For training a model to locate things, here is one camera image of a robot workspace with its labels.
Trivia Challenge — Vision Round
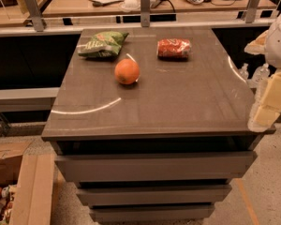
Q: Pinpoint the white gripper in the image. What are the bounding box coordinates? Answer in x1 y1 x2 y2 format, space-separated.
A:
244 14 281 128

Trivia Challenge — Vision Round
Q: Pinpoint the orange fruit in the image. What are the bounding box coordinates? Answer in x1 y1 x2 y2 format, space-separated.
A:
114 59 140 84

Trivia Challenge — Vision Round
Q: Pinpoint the green jalapeno chip bag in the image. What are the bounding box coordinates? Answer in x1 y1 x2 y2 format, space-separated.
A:
77 31 128 58

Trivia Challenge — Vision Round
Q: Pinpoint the clear plastic water bottle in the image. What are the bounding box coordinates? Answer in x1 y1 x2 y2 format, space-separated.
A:
239 63 249 80

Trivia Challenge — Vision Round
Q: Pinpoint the grey drawer cabinet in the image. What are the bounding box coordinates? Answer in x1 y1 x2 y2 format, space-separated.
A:
40 26 277 225

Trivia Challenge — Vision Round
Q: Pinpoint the top grey drawer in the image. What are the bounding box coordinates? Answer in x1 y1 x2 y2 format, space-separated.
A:
56 151 257 182

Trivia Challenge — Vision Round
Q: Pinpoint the grey drawer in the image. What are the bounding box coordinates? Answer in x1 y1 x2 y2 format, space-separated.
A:
56 151 257 182
77 185 231 206
90 204 214 223

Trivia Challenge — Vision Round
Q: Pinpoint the middle grey drawer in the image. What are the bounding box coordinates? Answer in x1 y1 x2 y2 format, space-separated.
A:
77 185 231 206

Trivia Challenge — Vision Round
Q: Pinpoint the bottom grey drawer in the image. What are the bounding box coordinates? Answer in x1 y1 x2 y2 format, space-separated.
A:
90 204 214 223

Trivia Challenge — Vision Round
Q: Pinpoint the cardboard box with items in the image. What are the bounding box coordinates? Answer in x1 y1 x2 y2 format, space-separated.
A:
0 142 54 225

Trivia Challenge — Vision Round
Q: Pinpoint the right metal bracket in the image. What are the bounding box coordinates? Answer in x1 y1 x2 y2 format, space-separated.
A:
243 0 260 23

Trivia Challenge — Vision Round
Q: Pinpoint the metal bracket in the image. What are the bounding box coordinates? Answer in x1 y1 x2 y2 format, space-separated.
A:
24 0 45 32
243 0 260 23
140 0 150 27

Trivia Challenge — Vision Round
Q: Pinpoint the middle metal bracket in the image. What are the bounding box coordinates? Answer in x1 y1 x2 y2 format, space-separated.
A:
140 0 150 27

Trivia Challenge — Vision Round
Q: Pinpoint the left metal bracket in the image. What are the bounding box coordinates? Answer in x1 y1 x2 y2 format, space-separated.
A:
24 0 45 32

